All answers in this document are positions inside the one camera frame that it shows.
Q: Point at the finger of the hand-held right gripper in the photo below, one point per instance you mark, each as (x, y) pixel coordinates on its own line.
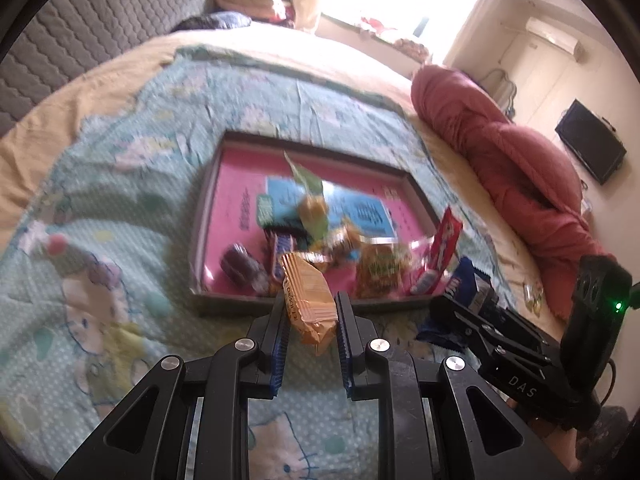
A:
(460, 325)
(520, 325)

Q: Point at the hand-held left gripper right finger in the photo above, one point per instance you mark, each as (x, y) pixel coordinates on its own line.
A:
(345, 355)

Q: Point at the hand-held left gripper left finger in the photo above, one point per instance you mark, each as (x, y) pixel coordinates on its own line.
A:
(280, 355)

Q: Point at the dark blue biscuit packet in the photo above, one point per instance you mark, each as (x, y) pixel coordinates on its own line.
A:
(462, 282)

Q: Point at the orange snack packet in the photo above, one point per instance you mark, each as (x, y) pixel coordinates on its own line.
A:
(307, 295)

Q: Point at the dark shallow cardboard box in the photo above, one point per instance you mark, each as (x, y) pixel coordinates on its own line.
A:
(235, 305)

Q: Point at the red snack packet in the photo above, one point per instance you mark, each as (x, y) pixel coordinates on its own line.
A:
(442, 245)

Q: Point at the small clear candy packet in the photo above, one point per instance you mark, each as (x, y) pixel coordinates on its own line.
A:
(419, 250)

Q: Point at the large clear pastry packet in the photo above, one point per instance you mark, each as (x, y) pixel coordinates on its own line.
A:
(380, 267)

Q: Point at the purple candy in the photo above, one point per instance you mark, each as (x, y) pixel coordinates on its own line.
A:
(242, 265)

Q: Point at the brown chocolate bar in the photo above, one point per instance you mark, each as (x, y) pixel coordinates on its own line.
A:
(280, 252)

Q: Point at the green yellow cake packet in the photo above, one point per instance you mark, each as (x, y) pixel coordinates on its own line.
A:
(312, 210)

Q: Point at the person's right hand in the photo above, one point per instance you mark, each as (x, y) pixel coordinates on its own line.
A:
(547, 440)

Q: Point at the small clear packet yellow sweets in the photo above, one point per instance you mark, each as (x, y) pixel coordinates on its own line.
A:
(534, 297)

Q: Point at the dark patterned clothing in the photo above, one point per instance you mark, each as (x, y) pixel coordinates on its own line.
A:
(605, 442)

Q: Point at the pink quilt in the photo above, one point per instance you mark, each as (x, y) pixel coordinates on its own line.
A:
(500, 160)

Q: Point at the black television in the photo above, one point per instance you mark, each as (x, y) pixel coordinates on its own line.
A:
(590, 140)

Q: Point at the pink book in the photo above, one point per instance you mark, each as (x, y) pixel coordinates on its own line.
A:
(240, 185)

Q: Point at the cartoon cat printed blanket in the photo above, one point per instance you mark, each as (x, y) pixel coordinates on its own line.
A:
(125, 185)

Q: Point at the white air conditioner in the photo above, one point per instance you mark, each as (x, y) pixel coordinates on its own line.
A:
(552, 37)

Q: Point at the clothes on windowsill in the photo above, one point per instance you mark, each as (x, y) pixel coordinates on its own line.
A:
(395, 40)

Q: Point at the dark blue cloth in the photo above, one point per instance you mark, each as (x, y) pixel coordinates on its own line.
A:
(215, 21)

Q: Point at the grey quilted headboard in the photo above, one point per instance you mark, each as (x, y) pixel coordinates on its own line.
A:
(100, 20)

